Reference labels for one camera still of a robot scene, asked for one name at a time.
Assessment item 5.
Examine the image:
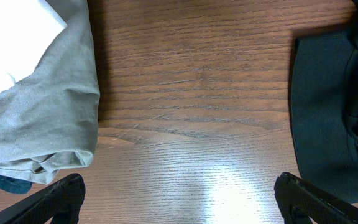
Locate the black t-shirt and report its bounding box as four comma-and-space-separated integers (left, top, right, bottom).
290, 1, 358, 203

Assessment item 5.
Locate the beige folded garment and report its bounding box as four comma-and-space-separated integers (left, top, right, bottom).
0, 1, 100, 184

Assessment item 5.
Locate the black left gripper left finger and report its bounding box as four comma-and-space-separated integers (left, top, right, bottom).
0, 174, 86, 224

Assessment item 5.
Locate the navy folded garment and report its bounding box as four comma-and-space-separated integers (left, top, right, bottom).
0, 175, 32, 194

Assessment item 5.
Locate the white folded t-shirt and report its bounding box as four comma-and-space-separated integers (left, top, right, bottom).
0, 0, 67, 93

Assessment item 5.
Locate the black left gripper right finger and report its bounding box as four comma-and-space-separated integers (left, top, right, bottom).
274, 172, 358, 224

